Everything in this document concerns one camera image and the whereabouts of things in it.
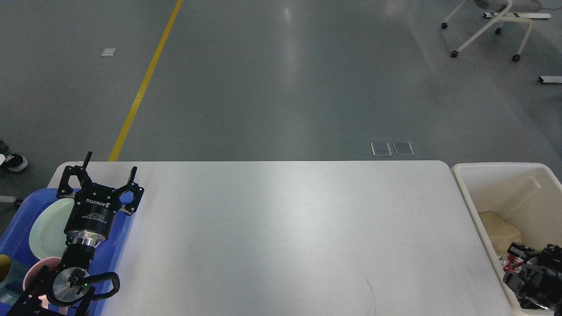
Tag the person in jeans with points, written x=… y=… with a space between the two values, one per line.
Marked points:
x=13 y=162

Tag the crushed red can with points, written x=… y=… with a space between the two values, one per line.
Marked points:
x=512 y=264

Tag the dark teal mug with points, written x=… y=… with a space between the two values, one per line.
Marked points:
x=12 y=274

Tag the white office chair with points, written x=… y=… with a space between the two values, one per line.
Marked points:
x=501 y=11

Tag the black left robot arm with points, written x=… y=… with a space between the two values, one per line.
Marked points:
x=70 y=284

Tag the white chair base left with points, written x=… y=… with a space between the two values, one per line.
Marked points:
x=16 y=202

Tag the white table foot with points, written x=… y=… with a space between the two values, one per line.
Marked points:
x=550 y=79

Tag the left floor outlet cover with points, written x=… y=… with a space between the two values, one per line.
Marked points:
x=381 y=149

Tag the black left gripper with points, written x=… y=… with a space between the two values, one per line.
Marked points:
x=95 y=206

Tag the right floor outlet cover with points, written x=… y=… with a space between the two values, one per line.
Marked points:
x=403 y=148

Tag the blue plastic tray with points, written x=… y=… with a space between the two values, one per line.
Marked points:
x=15 y=240

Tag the pink mug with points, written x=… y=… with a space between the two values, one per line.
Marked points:
x=52 y=263

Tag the light green plate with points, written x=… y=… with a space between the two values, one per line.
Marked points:
x=47 y=238

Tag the beige plastic bin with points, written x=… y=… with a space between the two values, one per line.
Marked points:
x=528 y=196

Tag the floor outlet cover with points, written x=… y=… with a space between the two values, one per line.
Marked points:
x=403 y=148
x=381 y=149

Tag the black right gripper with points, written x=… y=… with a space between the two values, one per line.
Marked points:
x=539 y=281

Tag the brown paper bag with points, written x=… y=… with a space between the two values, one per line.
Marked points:
x=500 y=233

